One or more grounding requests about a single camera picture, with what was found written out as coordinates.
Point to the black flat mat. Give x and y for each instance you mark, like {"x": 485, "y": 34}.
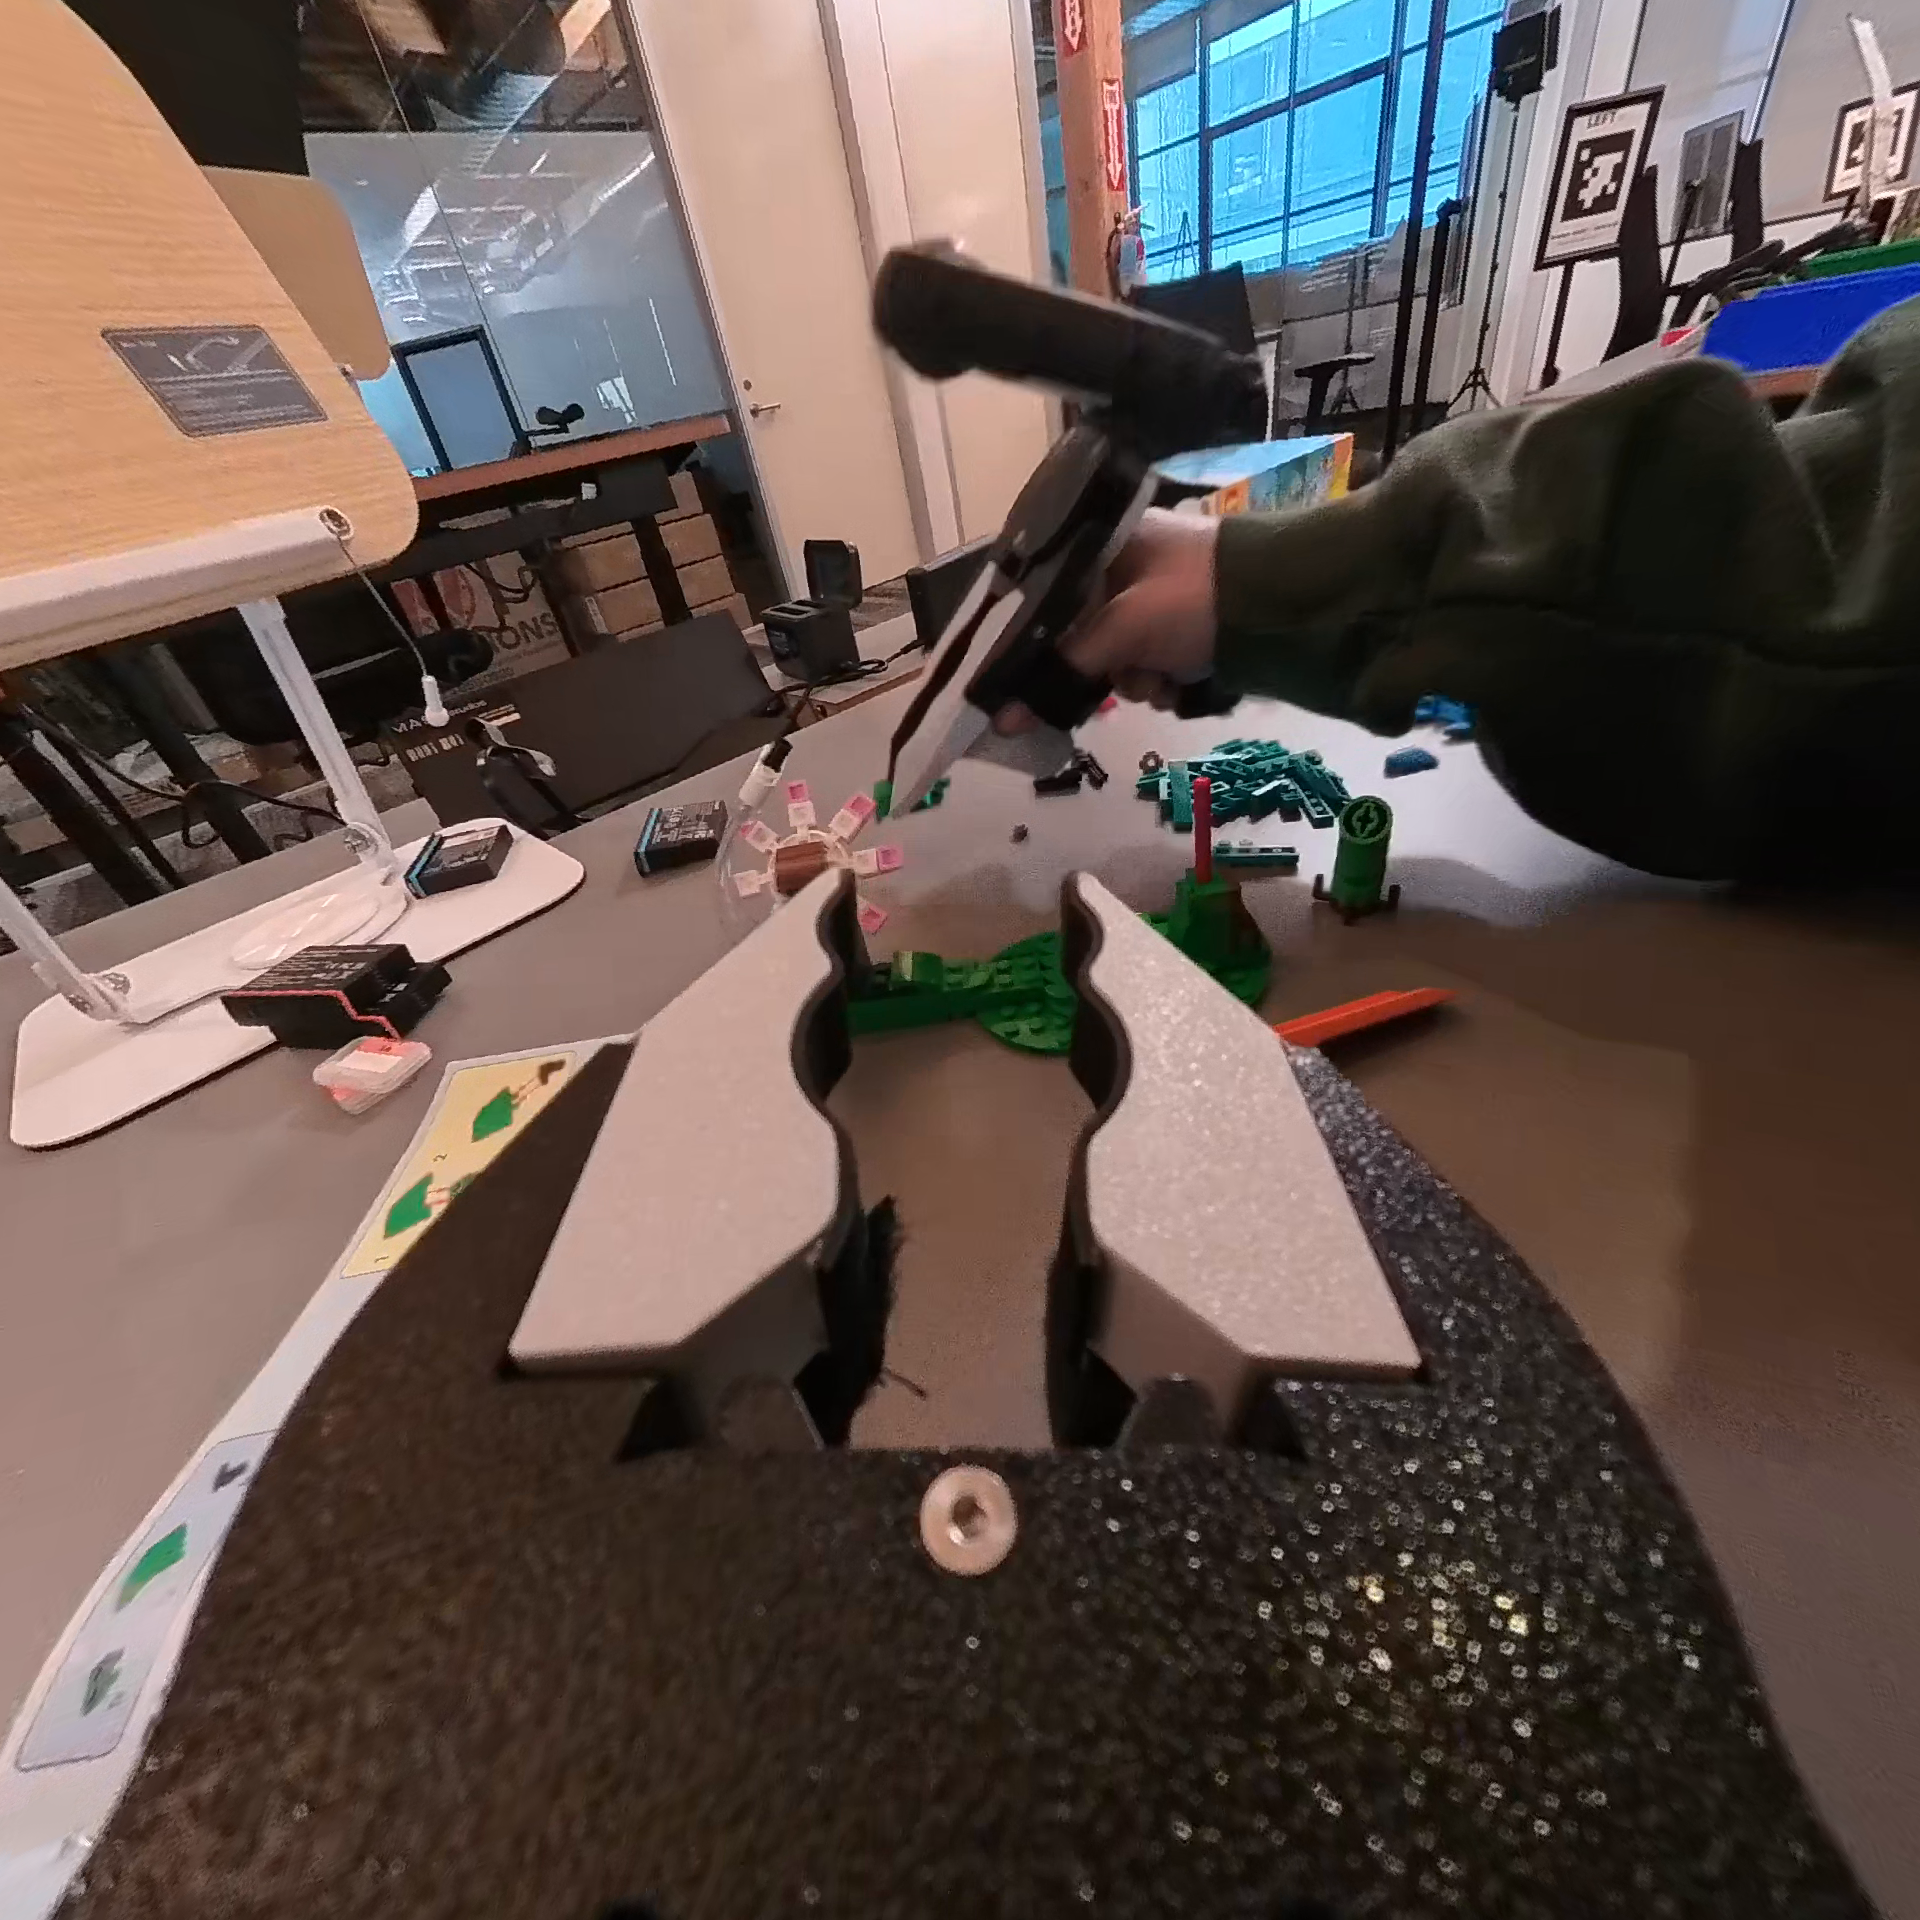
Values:
{"x": 629, "y": 704}

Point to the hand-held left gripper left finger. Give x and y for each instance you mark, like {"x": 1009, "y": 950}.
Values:
{"x": 705, "y": 1142}

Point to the pink white small case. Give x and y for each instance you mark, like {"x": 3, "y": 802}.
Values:
{"x": 359, "y": 1075}

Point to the wooden background desk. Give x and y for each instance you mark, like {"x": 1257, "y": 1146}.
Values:
{"x": 571, "y": 452}

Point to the stack of cardboard boxes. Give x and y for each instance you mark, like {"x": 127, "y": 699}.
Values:
{"x": 645, "y": 563}

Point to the black battery charger case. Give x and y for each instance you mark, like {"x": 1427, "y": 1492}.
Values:
{"x": 819, "y": 615}

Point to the orange brick separator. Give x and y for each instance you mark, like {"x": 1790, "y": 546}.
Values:
{"x": 1358, "y": 1016}

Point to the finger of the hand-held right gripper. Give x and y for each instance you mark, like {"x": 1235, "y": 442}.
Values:
{"x": 942, "y": 751}
{"x": 975, "y": 622}

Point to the black office chair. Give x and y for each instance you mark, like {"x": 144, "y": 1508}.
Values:
{"x": 1333, "y": 394}

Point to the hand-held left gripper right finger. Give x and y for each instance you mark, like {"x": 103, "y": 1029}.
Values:
{"x": 1223, "y": 1171}

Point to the green storage bin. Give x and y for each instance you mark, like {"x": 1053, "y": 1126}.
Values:
{"x": 1869, "y": 259}

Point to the pile of teal lego bricks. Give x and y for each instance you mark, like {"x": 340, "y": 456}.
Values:
{"x": 1245, "y": 781}

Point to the red fire extinguisher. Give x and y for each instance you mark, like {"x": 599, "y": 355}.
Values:
{"x": 1127, "y": 247}

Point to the black camera battery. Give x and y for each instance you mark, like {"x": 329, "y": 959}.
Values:
{"x": 683, "y": 838}
{"x": 340, "y": 991}
{"x": 457, "y": 858}

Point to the lego instruction booklet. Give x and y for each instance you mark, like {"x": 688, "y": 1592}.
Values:
{"x": 405, "y": 1186}

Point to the blue lego brick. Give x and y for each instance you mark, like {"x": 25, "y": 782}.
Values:
{"x": 1448, "y": 716}
{"x": 1407, "y": 763}

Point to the person's right forearm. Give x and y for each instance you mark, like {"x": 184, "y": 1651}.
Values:
{"x": 1575, "y": 599}

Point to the printed tag sign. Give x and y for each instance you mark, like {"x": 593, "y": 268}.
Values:
{"x": 1875, "y": 150}
{"x": 1599, "y": 173}

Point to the wooden desk lamp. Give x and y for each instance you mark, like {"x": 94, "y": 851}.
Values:
{"x": 136, "y": 375}

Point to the lego set box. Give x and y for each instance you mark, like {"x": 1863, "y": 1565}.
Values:
{"x": 1276, "y": 466}

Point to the blue storage bin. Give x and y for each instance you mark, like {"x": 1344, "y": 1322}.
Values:
{"x": 1799, "y": 324}

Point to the person's right hand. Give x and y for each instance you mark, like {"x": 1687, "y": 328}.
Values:
{"x": 1161, "y": 599}

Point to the pink lego flower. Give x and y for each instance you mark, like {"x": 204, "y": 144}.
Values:
{"x": 809, "y": 863}

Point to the small black lego piece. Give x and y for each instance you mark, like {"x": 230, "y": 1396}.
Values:
{"x": 1068, "y": 775}

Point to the green lego cylinder piece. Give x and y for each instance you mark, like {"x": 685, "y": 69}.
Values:
{"x": 1364, "y": 850}

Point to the green lego slope brick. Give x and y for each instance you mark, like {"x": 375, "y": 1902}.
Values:
{"x": 917, "y": 797}

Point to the green lego plant model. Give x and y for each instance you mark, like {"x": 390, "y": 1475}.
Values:
{"x": 1036, "y": 974}

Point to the black tripod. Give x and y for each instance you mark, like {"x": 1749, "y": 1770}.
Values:
{"x": 1475, "y": 300}

